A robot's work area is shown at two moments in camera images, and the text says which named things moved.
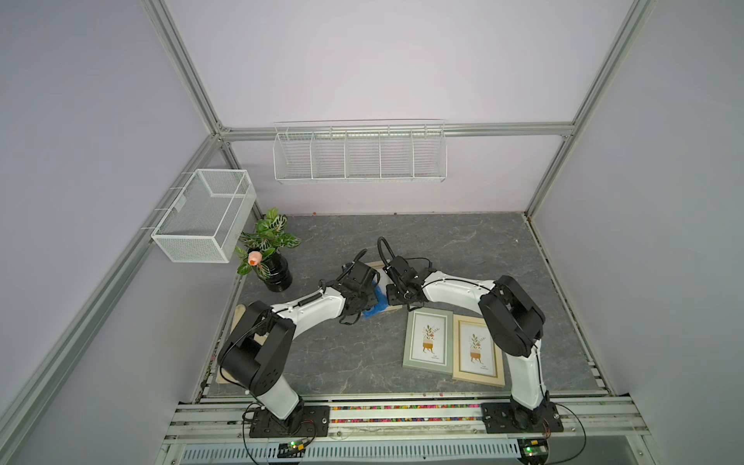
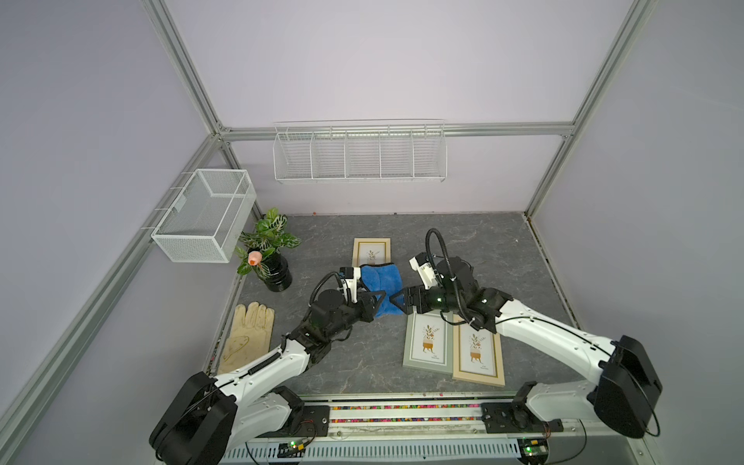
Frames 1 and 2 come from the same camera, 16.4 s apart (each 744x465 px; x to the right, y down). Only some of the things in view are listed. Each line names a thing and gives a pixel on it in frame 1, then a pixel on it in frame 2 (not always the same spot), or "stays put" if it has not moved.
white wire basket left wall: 207,224 stays put
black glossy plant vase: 281,277 stays put
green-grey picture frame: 429,338 stays put
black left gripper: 371,299 to 367,308
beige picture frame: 383,280 to 371,251
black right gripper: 389,295 to 408,293
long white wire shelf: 392,150 stays put
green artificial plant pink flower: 269,237 stays put
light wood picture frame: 476,355 stays put
